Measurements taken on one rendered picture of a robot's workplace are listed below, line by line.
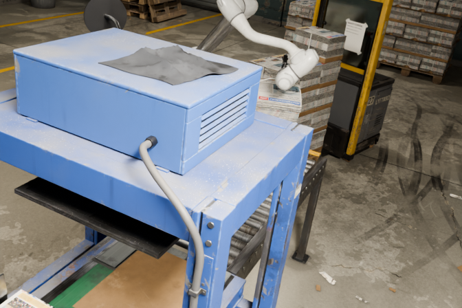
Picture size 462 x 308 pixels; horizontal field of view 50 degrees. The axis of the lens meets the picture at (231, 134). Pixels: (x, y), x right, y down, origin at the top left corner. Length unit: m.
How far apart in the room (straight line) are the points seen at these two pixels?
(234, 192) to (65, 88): 0.56
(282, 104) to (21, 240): 1.97
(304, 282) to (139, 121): 2.35
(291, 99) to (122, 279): 1.60
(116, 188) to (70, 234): 2.40
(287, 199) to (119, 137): 0.68
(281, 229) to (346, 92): 3.41
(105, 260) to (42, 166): 0.83
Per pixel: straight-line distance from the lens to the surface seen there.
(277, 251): 1.89
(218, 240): 1.17
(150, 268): 2.14
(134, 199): 1.26
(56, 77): 1.46
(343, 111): 5.17
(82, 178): 1.35
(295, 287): 3.40
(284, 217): 1.80
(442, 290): 3.82
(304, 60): 2.84
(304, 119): 4.43
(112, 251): 2.23
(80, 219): 1.53
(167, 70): 1.38
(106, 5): 2.02
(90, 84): 1.38
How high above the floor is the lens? 2.19
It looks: 25 degrees down
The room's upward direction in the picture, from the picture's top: 8 degrees clockwise
